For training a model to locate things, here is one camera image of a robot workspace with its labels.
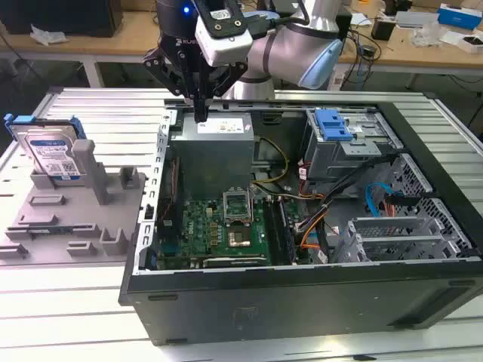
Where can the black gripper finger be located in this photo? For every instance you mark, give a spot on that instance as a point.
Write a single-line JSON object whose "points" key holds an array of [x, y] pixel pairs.
{"points": [[162, 66], [232, 77]]}

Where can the hard disk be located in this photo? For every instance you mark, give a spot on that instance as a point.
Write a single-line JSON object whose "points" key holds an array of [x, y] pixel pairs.
{"points": [[49, 151]]}

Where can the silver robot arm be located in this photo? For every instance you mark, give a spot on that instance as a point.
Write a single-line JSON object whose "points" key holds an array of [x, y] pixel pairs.
{"points": [[287, 49]]}

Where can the metal disk bay cage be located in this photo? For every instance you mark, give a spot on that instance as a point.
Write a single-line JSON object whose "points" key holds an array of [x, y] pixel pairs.
{"points": [[396, 227]]}

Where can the wooden workbench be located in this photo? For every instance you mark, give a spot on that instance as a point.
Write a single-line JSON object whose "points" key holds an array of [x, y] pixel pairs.
{"points": [[132, 41]]}

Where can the grey power supply unit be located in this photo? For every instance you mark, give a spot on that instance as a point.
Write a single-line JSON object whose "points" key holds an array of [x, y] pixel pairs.
{"points": [[211, 162]]}

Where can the blue drive bay latch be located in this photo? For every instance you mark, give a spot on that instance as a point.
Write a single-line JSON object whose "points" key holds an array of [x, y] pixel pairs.
{"points": [[332, 124]]}

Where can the large black box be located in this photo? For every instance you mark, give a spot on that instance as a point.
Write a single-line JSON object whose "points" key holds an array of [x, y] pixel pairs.
{"points": [[56, 19]]}

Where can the clear plastic bag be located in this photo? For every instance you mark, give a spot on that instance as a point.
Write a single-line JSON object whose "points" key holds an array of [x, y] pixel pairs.
{"points": [[47, 35]]}

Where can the metal optical drive cage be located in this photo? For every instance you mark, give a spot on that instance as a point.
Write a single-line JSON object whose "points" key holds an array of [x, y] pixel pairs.
{"points": [[328, 162]]}

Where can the black rear case fan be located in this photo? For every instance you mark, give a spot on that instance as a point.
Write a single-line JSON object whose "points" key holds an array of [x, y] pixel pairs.
{"points": [[168, 218]]}

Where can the small black box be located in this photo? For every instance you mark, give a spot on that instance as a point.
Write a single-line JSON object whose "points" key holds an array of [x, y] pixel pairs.
{"points": [[383, 29]]}

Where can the green motherboard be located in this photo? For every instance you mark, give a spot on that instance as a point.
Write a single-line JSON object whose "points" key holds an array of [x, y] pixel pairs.
{"points": [[203, 234]]}

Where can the CPU socket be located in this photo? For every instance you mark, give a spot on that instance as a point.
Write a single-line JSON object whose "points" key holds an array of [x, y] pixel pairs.
{"points": [[239, 237]]}

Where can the installed RAM stick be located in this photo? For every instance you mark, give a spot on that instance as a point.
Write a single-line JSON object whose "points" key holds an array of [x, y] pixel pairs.
{"points": [[285, 234]]}

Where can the grey parts rack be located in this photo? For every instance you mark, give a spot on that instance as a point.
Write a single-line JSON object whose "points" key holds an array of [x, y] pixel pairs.
{"points": [[75, 211]]}

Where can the black graphics card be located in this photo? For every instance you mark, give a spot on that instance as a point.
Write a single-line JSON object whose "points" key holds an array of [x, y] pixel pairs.
{"points": [[234, 262]]}

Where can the flat grey box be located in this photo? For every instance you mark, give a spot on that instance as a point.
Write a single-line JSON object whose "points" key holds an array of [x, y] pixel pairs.
{"points": [[415, 19]]}

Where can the RAM stick with label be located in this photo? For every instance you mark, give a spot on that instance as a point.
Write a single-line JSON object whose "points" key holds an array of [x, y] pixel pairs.
{"points": [[45, 231]]}

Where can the black PC case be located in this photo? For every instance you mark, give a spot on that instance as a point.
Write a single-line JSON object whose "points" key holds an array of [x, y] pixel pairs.
{"points": [[264, 309]]}

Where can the blue and white box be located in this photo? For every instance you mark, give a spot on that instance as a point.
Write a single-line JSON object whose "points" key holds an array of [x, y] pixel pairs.
{"points": [[460, 17]]}

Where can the white open box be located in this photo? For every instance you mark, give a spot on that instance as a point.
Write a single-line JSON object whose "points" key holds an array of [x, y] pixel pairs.
{"points": [[469, 43]]}

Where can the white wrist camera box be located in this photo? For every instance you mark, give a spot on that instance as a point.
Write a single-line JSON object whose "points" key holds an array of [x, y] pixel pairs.
{"points": [[230, 51]]}

